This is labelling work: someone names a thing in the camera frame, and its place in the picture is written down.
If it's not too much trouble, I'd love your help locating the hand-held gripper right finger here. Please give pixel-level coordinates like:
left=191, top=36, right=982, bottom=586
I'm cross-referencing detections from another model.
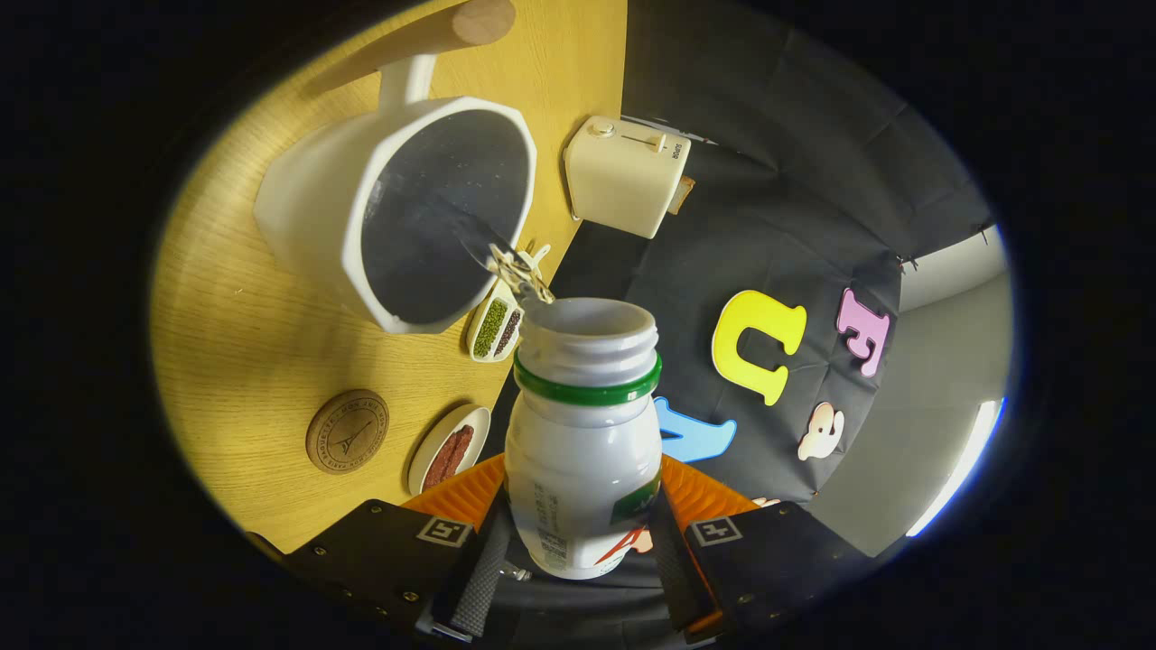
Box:
left=648, top=454, right=868, bottom=644

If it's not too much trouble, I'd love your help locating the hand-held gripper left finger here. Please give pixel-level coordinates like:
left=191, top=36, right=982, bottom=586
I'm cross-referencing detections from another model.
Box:
left=282, top=453, right=511, bottom=644

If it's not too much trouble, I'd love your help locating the white juice bottle green ring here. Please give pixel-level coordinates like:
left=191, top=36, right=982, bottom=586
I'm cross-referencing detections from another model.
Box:
left=504, top=298, right=665, bottom=580

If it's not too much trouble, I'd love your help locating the round wooden coaster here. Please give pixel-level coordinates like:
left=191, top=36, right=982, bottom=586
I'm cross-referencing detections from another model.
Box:
left=305, top=389, right=391, bottom=476

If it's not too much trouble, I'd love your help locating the white cup wooden handle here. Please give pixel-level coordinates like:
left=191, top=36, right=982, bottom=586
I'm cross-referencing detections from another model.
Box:
left=253, top=0, right=538, bottom=336

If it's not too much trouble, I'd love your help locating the red sausage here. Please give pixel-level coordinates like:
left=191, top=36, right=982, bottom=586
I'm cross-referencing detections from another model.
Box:
left=422, top=424, right=475, bottom=491

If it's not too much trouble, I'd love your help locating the white oval plate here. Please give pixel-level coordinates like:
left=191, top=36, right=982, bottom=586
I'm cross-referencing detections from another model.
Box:
left=407, top=404, right=492, bottom=497

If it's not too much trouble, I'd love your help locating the white divided dish with beans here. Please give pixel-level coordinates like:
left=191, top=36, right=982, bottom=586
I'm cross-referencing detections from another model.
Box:
left=466, top=242, right=554, bottom=364

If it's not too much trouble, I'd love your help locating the wooden table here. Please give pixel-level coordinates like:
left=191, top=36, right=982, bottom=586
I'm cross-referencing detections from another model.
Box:
left=149, top=0, right=629, bottom=553

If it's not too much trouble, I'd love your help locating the cream toaster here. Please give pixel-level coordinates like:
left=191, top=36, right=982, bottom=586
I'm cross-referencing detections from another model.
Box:
left=563, top=115, right=693, bottom=240

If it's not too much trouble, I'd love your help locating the black backdrop cloth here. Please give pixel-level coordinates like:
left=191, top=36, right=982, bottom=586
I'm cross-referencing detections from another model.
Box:
left=488, top=0, right=994, bottom=650

